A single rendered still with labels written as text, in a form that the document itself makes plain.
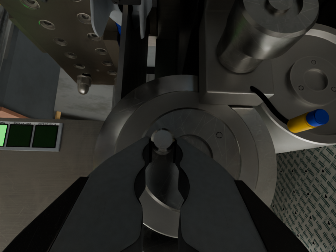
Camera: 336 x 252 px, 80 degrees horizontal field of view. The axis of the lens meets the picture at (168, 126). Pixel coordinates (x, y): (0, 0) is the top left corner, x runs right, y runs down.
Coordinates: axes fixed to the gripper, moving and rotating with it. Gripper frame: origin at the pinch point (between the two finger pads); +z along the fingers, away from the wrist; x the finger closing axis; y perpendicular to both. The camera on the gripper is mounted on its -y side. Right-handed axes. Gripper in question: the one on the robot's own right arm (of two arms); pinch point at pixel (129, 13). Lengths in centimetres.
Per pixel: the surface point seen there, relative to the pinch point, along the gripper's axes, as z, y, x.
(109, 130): -2.9, 13.8, -0.3
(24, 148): 29.6, 12.6, -28.5
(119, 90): -2.0, 10.0, 0.1
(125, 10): -2.0, 1.5, 0.0
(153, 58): 191, -109, -9
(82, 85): 28.4, -3.5, -16.3
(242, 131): -3.3, 13.7, 10.6
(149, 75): 207, -95, -13
